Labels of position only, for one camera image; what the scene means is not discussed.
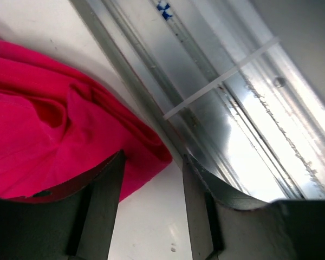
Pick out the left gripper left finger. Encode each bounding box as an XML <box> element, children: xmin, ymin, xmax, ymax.
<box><xmin>0</xmin><ymin>151</ymin><xmax>126</xmax><ymax>259</ymax></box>

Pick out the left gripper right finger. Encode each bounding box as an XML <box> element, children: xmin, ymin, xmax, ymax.
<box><xmin>183</xmin><ymin>155</ymin><xmax>325</xmax><ymax>259</ymax></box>

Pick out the red t shirt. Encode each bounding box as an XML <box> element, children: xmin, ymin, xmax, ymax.
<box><xmin>0</xmin><ymin>39</ymin><xmax>172</xmax><ymax>199</ymax></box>

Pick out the white zip tie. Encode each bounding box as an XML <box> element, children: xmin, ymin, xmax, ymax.
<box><xmin>163</xmin><ymin>37</ymin><xmax>280</xmax><ymax>120</ymax></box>

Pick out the aluminium front rail frame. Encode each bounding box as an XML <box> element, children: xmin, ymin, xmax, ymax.
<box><xmin>72</xmin><ymin>1</ymin><xmax>325</xmax><ymax>202</ymax></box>

